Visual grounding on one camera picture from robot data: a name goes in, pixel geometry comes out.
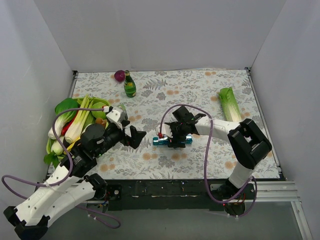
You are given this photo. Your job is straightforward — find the red chili pepper toy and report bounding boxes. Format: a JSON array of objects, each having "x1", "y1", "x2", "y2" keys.
[{"x1": 61, "y1": 110, "x2": 79, "y2": 136}]

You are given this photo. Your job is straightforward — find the napa cabbage on table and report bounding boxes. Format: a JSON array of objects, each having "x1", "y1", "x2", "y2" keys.
[{"x1": 218, "y1": 87, "x2": 242, "y2": 122}]

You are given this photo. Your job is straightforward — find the red onion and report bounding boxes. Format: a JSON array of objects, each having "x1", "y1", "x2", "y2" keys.
[{"x1": 114, "y1": 70, "x2": 126, "y2": 83}]

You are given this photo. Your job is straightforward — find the brown mushroom toy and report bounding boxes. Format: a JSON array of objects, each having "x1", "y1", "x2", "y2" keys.
[{"x1": 95, "y1": 117, "x2": 107, "y2": 128}]

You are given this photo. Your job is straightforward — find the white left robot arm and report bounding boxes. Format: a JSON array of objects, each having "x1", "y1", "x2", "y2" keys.
[{"x1": 3, "y1": 123, "x2": 147, "y2": 240}]

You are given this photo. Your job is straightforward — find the teal weekly pill organizer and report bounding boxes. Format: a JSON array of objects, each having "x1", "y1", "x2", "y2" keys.
[{"x1": 152, "y1": 134, "x2": 193, "y2": 148}]

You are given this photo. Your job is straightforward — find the green plastic basket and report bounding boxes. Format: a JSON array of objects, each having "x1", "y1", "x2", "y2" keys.
[{"x1": 46, "y1": 97, "x2": 110, "y2": 160}]

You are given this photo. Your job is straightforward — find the celery stalks toy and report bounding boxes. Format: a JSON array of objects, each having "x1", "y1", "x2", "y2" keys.
[{"x1": 64, "y1": 95, "x2": 93, "y2": 144}]

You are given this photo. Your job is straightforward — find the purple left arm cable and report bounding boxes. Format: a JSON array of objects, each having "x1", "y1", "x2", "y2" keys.
[{"x1": 1, "y1": 106, "x2": 122, "y2": 229}]

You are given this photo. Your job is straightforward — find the bok choy toy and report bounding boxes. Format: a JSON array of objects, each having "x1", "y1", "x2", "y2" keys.
[{"x1": 54, "y1": 98, "x2": 78, "y2": 137}]

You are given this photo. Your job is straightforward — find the small white green vegetable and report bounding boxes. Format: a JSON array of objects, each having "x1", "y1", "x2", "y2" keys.
[{"x1": 51, "y1": 140, "x2": 64, "y2": 156}]

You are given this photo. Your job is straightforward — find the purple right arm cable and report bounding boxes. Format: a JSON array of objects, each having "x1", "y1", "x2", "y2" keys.
[{"x1": 158, "y1": 104, "x2": 257, "y2": 217}]

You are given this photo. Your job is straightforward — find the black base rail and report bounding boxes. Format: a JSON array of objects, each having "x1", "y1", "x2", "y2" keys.
[{"x1": 82, "y1": 178, "x2": 258, "y2": 212}]

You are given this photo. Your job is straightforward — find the green pill bottle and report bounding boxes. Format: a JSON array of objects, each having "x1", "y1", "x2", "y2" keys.
[{"x1": 118, "y1": 104, "x2": 128, "y2": 120}]

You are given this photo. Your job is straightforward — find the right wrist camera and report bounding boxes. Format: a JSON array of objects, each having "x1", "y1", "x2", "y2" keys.
[{"x1": 156, "y1": 123, "x2": 172, "y2": 139}]

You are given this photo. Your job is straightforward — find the green glass bottle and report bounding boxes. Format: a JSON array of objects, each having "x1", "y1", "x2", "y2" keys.
[{"x1": 124, "y1": 70, "x2": 137, "y2": 98}]

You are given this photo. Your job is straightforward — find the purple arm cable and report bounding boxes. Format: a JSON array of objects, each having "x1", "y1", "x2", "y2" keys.
[
  {"x1": 158, "y1": 104, "x2": 257, "y2": 217},
  {"x1": 1, "y1": 106, "x2": 122, "y2": 229}
]

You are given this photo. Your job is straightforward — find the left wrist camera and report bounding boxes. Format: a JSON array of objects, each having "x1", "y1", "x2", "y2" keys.
[{"x1": 104, "y1": 105, "x2": 124, "y2": 123}]

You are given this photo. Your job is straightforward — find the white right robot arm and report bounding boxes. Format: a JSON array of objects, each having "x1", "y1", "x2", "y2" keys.
[{"x1": 159, "y1": 104, "x2": 272, "y2": 203}]

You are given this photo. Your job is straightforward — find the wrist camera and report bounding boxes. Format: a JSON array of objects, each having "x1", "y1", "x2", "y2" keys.
[
  {"x1": 104, "y1": 105, "x2": 124, "y2": 123},
  {"x1": 156, "y1": 123, "x2": 172, "y2": 139}
]

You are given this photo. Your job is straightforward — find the round green cabbage toy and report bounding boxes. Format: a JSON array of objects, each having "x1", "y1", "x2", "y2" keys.
[{"x1": 91, "y1": 102, "x2": 109, "y2": 120}]

